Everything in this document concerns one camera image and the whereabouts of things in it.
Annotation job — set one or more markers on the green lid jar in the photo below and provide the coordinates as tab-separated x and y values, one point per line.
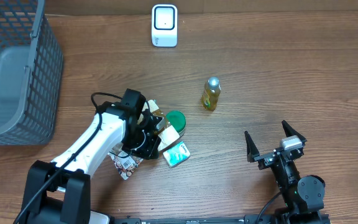
178	121

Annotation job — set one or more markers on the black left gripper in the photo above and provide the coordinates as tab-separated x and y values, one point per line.
150	150

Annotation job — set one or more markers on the grey plastic mesh basket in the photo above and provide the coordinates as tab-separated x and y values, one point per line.
31	67

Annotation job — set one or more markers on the brown snack pouch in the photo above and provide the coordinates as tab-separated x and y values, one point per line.
126	164

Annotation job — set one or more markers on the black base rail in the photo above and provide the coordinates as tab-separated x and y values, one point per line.
247	219

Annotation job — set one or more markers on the white barcode scanner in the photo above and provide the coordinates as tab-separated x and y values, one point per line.
164	25

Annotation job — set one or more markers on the yellow liquid bottle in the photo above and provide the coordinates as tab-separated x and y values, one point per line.
210	96

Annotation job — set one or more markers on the teal tissue pack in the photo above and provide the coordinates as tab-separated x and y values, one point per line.
176	154

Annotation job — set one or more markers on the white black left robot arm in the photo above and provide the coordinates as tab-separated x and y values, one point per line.
59	191

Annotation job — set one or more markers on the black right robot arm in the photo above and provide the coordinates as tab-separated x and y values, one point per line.
299	199

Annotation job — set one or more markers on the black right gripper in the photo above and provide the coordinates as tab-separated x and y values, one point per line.
266	159

